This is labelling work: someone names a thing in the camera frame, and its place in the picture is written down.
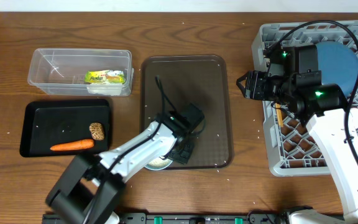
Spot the grey dishwasher rack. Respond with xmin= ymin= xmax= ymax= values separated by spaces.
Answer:
xmin=251 ymin=21 xmax=358 ymax=177

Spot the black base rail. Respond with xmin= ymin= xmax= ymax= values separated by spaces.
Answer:
xmin=41 ymin=211 xmax=291 ymax=224

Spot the white tissue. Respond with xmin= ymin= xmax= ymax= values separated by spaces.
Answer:
xmin=87 ymin=83 xmax=122 ymax=96

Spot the clear plastic bin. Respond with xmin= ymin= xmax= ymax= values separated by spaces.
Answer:
xmin=27 ymin=49 xmax=134 ymax=96

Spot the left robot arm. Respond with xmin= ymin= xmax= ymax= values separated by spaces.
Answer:
xmin=45 ymin=104 xmax=204 ymax=223

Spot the brown food scrap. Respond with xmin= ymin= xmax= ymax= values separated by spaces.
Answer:
xmin=89 ymin=123 xmax=105 ymax=141

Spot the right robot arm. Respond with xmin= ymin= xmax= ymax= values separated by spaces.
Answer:
xmin=236 ymin=42 xmax=358 ymax=223

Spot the light blue rice bowl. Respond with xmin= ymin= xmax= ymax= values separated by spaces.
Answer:
xmin=145 ymin=157 xmax=173 ymax=171

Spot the green foil snack wrapper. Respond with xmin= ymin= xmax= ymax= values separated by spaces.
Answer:
xmin=84 ymin=70 xmax=126 ymax=84

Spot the orange carrot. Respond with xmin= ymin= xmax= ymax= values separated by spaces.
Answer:
xmin=50 ymin=139 xmax=94 ymax=151

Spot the blue plate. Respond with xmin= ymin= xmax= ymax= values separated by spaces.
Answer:
xmin=316 ymin=42 xmax=358 ymax=97

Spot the dark brown serving tray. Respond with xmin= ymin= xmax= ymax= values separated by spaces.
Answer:
xmin=140 ymin=55 xmax=234 ymax=170

